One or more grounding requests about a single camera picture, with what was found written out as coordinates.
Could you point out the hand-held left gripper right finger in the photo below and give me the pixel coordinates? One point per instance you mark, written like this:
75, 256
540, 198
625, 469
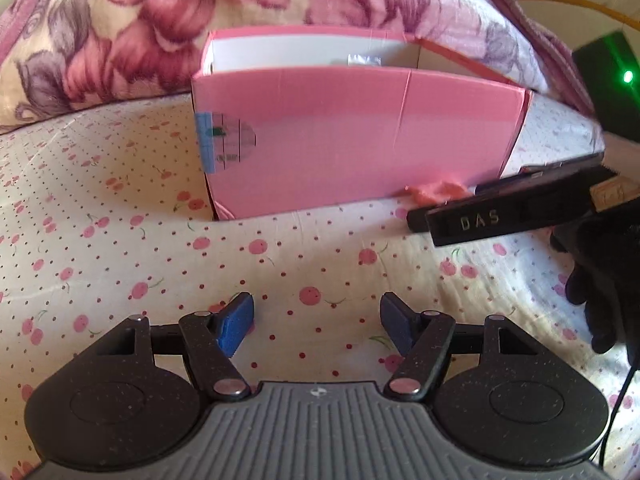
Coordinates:
395, 324

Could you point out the pink floral blanket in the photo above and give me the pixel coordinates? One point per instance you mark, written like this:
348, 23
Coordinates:
150, 25

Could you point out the small pink cloth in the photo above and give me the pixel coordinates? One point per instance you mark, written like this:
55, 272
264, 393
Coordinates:
437, 192

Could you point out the silver foil packet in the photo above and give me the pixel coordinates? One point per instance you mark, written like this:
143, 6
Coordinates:
365, 59

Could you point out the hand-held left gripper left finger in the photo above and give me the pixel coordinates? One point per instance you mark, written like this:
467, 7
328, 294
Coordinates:
234, 324

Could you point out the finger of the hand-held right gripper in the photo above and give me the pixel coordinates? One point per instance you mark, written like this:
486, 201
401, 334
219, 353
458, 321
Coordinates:
500, 220
416, 222

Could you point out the pink cardboard box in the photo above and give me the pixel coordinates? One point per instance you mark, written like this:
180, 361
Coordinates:
350, 135

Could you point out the person's right hand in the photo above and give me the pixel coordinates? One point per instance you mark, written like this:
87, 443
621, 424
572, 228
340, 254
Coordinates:
602, 265

